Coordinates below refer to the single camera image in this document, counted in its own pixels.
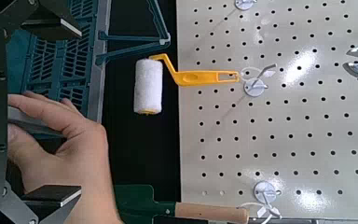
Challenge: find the yellow paint roller white sleeve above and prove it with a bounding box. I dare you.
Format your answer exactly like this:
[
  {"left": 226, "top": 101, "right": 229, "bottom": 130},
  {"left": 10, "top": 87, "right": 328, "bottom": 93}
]
[{"left": 133, "top": 53, "right": 241, "bottom": 116}]

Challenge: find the white round pegboard hook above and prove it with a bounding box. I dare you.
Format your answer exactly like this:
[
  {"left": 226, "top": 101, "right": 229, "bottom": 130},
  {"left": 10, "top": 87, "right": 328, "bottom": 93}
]
[
  {"left": 241, "top": 63, "right": 278, "bottom": 98},
  {"left": 234, "top": 0, "right": 259, "bottom": 12},
  {"left": 253, "top": 180, "right": 282, "bottom": 218}
]

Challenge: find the bare person hand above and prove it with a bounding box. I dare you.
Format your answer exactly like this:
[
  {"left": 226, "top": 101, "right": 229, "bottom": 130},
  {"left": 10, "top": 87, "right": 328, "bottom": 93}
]
[{"left": 7, "top": 91, "right": 117, "bottom": 204}]

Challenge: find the green trowel wooden handle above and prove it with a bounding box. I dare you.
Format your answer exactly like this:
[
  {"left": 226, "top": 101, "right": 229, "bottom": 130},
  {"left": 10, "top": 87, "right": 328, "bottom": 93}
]
[{"left": 114, "top": 184, "right": 251, "bottom": 224}]

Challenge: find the beige perforated pegboard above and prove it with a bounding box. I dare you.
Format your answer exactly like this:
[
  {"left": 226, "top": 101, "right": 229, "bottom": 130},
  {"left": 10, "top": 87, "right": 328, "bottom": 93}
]
[{"left": 175, "top": 0, "right": 358, "bottom": 220}]

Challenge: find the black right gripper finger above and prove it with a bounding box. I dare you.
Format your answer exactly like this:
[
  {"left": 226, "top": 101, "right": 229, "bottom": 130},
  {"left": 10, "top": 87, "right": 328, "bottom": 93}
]
[
  {"left": 20, "top": 185, "right": 83, "bottom": 224},
  {"left": 21, "top": 0, "right": 83, "bottom": 41}
]

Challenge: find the bare person forearm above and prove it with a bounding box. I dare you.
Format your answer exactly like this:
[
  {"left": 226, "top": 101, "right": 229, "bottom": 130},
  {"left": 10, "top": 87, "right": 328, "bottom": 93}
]
[{"left": 69, "top": 202, "right": 124, "bottom": 224}]

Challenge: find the blue crate with grey rim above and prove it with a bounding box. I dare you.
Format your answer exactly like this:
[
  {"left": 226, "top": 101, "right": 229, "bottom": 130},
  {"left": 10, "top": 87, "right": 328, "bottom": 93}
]
[{"left": 6, "top": 0, "right": 112, "bottom": 138}]

